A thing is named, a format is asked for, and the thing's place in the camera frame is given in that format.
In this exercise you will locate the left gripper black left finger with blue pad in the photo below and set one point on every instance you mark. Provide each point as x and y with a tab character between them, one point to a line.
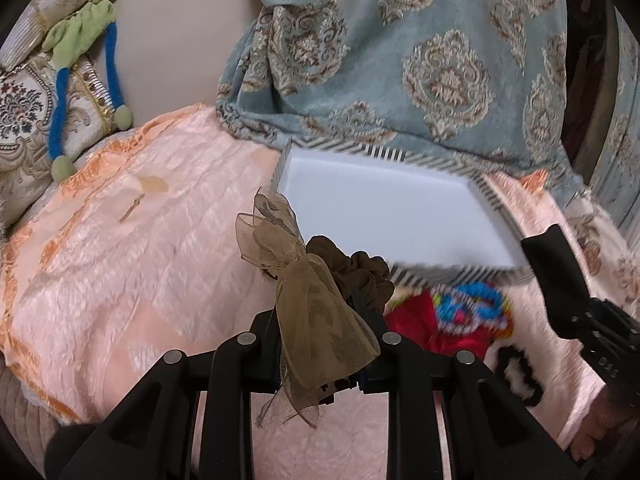
189	417

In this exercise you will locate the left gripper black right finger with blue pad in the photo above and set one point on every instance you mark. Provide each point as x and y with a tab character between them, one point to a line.
451	418

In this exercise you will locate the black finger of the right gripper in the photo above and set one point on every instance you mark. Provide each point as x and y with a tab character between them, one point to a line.
560	279

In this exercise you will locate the red satin bow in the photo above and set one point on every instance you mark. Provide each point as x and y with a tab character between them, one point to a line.
445	320

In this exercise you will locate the striped black white box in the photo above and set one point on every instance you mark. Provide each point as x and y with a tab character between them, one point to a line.
433	221

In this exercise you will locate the olive organza bow hair clip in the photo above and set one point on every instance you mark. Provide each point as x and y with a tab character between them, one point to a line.
323	339

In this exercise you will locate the brown fabric scrunchie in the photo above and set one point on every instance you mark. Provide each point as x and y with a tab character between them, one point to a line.
363	281

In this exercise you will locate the person's hand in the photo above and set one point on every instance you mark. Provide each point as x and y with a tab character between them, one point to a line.
607	412

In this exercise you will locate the pink quilted bedspread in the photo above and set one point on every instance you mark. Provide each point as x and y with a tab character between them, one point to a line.
136	255

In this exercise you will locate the teal damask blanket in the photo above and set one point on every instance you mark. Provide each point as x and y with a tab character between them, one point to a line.
481	82

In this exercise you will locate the beige floral embroidered pillow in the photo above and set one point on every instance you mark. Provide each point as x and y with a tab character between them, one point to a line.
28	101

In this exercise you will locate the green blue plush toy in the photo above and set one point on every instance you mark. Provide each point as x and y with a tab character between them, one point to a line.
68	40

